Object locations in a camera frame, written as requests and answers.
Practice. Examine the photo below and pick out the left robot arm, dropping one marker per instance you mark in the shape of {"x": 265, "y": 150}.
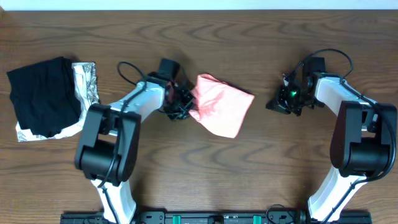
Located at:
{"x": 109, "y": 141}

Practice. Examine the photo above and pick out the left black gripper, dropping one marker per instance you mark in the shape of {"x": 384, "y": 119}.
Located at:
{"x": 188, "y": 103}

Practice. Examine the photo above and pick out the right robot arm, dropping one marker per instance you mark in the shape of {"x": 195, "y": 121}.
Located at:
{"x": 363, "y": 148}

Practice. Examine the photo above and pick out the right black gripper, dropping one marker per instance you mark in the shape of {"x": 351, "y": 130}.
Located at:
{"x": 278, "y": 102}

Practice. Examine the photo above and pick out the folded black garment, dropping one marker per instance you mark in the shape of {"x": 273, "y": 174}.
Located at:
{"x": 43, "y": 96}

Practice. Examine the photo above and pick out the pink printed t-shirt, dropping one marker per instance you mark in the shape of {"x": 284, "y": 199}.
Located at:
{"x": 218, "y": 106}

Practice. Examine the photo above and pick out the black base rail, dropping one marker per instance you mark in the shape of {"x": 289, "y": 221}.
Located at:
{"x": 275, "y": 214}

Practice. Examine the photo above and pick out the white patterned folded garment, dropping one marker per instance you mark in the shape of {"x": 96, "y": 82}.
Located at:
{"x": 86, "y": 91}

